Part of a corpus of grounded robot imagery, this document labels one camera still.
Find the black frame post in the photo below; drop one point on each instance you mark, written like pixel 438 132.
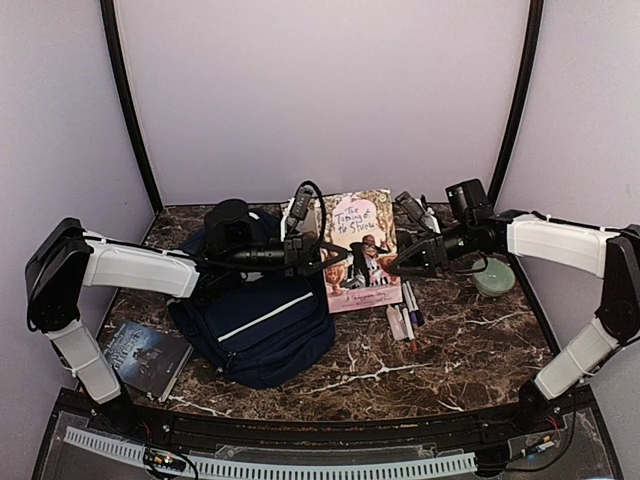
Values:
pixel 520 94
pixel 126 101

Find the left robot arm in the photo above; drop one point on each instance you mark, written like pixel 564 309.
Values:
pixel 72 260

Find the left black frame post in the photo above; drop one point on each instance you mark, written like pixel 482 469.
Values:
pixel 126 101

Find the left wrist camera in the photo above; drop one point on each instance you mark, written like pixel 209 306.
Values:
pixel 299 213

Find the green ceramic bowl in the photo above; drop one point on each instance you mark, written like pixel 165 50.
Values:
pixel 494 280

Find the Taming of the Shrew book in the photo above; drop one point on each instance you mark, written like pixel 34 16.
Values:
pixel 363 224

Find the right black frame post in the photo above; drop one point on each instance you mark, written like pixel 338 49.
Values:
pixel 520 94

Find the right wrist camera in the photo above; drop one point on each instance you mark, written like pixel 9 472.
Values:
pixel 468 201

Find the navy blue student backpack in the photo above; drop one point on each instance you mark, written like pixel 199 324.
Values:
pixel 257 329

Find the white marker purple cap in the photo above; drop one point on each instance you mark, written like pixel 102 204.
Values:
pixel 415 350

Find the white marker black cap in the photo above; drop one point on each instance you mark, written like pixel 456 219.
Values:
pixel 415 315

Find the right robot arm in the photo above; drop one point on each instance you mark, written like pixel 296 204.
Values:
pixel 593 269

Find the white slotted cable duct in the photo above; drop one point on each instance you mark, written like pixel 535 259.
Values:
pixel 236 462

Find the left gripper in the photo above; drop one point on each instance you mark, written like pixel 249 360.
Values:
pixel 300 262

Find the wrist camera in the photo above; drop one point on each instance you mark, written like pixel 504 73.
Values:
pixel 468 201
pixel 299 213

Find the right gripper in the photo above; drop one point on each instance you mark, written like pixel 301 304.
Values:
pixel 434 253

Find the black front rail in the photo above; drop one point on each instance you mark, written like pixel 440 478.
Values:
pixel 186 425

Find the dark Wuthering Heights book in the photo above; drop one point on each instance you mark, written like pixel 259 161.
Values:
pixel 147 360

